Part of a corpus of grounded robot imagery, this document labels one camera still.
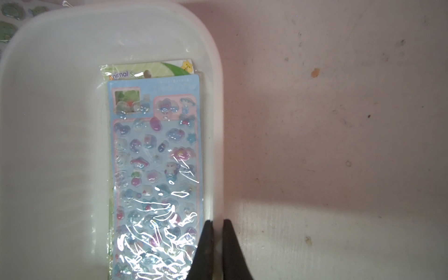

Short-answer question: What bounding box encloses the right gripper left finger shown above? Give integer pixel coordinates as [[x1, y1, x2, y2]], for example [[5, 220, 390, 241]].
[[186, 220, 214, 280]]

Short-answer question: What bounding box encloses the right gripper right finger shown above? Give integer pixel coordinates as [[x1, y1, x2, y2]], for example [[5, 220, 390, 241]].
[[222, 219, 253, 280]]

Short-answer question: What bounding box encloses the blue pastel cloud sticker sheet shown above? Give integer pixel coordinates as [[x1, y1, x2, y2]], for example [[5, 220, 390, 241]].
[[107, 75, 204, 280]]

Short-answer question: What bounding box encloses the white plastic storage tray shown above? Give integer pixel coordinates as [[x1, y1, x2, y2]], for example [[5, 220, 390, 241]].
[[1, 1, 227, 280]]

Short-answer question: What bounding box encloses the green animal sticker sheet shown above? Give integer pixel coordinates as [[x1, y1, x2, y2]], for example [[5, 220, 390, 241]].
[[99, 59, 195, 82]]

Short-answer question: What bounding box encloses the green dinosaur sticker sheet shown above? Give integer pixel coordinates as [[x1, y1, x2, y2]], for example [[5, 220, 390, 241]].
[[1, 0, 73, 56]]

